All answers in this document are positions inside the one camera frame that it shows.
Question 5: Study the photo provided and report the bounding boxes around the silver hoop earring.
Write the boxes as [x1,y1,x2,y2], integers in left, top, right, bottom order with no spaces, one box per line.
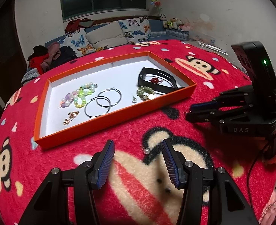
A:
[84,96,111,119]
[96,87,122,107]

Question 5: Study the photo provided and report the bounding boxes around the red clothes on headboard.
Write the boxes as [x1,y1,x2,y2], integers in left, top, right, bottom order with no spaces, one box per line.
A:
[65,18,94,34]

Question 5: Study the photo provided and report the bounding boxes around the orange shallow tray box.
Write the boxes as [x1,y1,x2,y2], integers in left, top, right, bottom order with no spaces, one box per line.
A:
[33,51,196,149]

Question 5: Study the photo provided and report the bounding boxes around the beige pillow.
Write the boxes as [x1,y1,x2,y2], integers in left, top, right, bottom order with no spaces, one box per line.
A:
[86,21,128,49]

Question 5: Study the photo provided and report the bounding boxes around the pink sleeve forearm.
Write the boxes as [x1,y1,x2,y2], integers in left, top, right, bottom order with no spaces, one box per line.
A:
[259,189,276,225]

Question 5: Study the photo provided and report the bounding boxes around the black smart watch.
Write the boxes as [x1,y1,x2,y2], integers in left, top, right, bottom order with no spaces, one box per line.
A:
[138,67,184,94]

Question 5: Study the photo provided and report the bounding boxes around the pile of clothes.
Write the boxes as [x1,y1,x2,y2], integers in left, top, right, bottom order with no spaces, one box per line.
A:
[21,42,77,85]

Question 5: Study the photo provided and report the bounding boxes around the red monkey print blanket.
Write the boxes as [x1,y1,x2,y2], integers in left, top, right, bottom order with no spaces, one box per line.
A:
[0,40,276,224]

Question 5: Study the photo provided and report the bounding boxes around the gold clover chain bracelet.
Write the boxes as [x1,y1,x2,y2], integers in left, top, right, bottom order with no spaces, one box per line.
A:
[63,111,81,126]

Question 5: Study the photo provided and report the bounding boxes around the green jade bead bracelet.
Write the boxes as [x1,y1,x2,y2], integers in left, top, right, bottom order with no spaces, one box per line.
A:
[136,85,156,102]

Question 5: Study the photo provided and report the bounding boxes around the pearl earring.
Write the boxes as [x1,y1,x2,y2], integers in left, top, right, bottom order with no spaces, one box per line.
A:
[143,148,150,155]
[132,97,137,104]

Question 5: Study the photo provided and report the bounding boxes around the green yellow bead bracelet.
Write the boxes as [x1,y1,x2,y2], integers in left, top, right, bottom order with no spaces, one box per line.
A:
[73,82,99,109]

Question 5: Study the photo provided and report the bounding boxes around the plush toys group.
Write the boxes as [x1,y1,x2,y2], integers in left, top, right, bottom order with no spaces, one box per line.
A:
[160,14,191,31]

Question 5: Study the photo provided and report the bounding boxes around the butterfly pillow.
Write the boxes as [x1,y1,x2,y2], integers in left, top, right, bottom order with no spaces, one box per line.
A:
[118,16,151,44]
[63,28,96,57]

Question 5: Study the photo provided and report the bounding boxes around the left butterfly pillow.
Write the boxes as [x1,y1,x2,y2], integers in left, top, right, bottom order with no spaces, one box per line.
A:
[63,28,96,57]

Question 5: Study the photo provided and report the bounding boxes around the right butterfly pillow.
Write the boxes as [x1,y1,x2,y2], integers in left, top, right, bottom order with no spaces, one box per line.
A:
[118,16,151,44]

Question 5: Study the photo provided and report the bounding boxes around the red knot charm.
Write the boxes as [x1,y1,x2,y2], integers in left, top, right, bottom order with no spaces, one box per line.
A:
[150,77,163,84]

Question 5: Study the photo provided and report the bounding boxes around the purple white bead bracelet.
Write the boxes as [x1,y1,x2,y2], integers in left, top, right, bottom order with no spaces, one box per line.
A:
[58,91,83,109]

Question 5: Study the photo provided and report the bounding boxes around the colourful artificial flowers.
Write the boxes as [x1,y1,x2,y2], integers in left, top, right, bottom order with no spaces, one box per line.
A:
[151,0,162,16]

